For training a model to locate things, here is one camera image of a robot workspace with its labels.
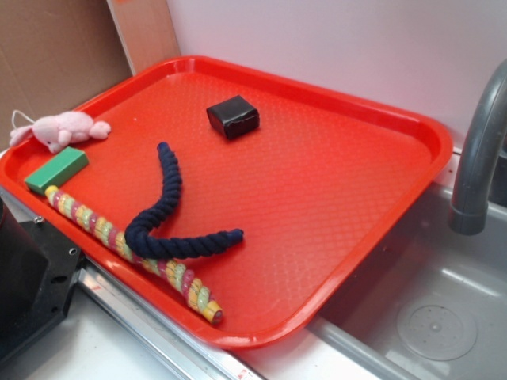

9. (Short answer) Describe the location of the red plastic tray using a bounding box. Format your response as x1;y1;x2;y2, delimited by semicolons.
1;57;453;350

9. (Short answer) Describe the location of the multicolour pastel rope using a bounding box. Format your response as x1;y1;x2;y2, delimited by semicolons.
44;185;224;325

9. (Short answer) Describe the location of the navy blue rope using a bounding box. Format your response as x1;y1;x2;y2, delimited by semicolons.
124;142;246;261

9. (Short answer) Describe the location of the green rectangular block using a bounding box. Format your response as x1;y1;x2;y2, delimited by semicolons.
25;146;89;196

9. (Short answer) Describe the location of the black wrapped block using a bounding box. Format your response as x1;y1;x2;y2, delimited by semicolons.
206;95;261;140

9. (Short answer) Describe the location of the grey faucet spout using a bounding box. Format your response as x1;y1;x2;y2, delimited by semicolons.
448;62;506;235

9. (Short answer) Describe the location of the brown cardboard panel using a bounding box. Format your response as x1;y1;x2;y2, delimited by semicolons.
1;1;180;149

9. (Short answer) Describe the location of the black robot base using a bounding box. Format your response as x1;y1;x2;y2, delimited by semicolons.
1;203;83;365

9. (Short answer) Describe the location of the grey toy sink basin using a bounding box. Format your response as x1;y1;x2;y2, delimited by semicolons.
233;185;507;380

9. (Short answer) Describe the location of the pink plush toy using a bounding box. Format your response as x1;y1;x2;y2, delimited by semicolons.
10;111;112;154

